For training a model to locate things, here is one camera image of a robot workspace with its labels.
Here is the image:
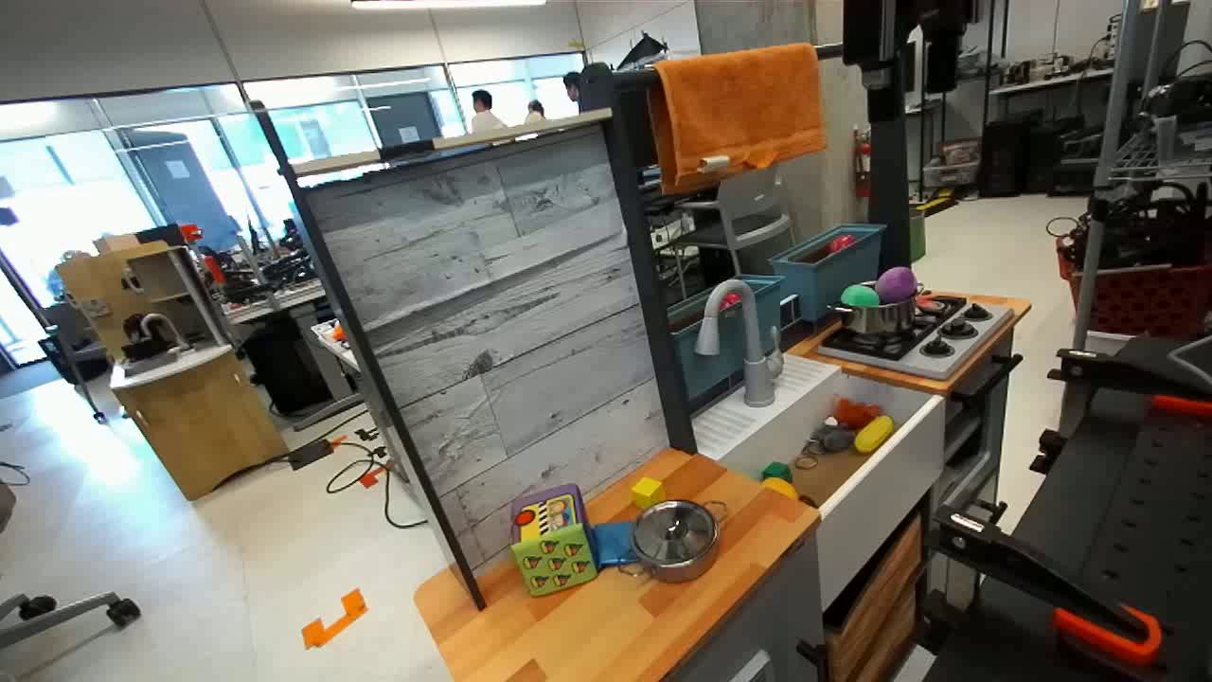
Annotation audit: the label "small metal pot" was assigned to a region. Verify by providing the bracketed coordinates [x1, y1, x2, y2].
[837, 300, 922, 340]

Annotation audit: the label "blue cloth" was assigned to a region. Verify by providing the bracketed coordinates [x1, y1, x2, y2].
[588, 518, 642, 573]

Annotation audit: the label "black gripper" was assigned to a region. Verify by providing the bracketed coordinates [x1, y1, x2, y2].
[839, 0, 982, 96]

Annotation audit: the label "black workbench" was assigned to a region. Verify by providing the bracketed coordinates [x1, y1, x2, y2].
[922, 332, 1212, 682]

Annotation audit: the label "yellow toy food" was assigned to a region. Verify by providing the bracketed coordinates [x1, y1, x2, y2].
[850, 412, 900, 460]

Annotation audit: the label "metal pot with lid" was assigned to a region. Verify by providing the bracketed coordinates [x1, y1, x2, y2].
[623, 496, 732, 586]

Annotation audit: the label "wooden stove cabinet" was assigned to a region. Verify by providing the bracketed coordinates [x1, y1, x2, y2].
[786, 292, 1032, 533]

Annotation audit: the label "dark computer monitor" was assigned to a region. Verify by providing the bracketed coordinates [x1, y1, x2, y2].
[362, 86, 446, 156]

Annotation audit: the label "grey chair base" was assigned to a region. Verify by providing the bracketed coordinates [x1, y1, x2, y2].
[0, 586, 145, 653]

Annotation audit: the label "orange towel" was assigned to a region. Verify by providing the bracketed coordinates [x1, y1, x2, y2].
[647, 40, 833, 197]

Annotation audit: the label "orange clamp handle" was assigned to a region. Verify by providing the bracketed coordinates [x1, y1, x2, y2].
[1142, 390, 1212, 423]

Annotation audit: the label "grey toy object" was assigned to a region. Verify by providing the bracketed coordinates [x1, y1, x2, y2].
[805, 419, 857, 460]

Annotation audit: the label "grey toy faucet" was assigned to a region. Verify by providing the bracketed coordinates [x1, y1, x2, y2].
[693, 276, 786, 412]

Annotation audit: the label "purple toy eggplant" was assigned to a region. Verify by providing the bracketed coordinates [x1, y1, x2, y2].
[876, 261, 921, 307]

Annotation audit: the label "grey office chair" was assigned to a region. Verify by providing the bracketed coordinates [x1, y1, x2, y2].
[703, 167, 801, 279]

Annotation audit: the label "white toy sink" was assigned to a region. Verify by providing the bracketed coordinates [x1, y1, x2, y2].
[688, 354, 951, 615]

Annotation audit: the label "grey wood backdrop panel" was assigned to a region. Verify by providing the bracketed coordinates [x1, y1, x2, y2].
[296, 122, 675, 576]

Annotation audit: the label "red crate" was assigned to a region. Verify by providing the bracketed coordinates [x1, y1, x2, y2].
[1056, 230, 1212, 340]

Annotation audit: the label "orange toy food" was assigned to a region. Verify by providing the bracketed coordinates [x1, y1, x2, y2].
[828, 395, 881, 433]

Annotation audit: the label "black orange bar clamp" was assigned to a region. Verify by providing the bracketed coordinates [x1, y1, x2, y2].
[929, 501, 1165, 673]

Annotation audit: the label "person in white shirt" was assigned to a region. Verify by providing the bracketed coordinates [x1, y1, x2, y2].
[465, 86, 511, 141]

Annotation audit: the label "wooden toy kitchen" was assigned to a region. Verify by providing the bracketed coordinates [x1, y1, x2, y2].
[51, 230, 292, 505]

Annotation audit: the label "wooden kitchen counter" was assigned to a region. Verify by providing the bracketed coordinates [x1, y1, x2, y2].
[414, 447, 828, 682]

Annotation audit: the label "colourful activity cube toy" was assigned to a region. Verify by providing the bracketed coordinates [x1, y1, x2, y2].
[506, 482, 603, 602]

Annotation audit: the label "red fire extinguisher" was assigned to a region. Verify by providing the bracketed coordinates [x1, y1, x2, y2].
[848, 124, 879, 206]

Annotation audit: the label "toy stove top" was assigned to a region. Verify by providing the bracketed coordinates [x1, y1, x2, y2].
[814, 292, 1021, 383]

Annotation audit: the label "floor cables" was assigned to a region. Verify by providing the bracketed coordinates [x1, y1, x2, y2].
[284, 423, 435, 533]

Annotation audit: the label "teal storage bin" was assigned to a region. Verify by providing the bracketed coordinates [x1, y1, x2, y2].
[661, 273, 786, 408]
[767, 221, 891, 327]

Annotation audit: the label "black metal frame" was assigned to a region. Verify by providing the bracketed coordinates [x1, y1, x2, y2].
[246, 40, 917, 615]

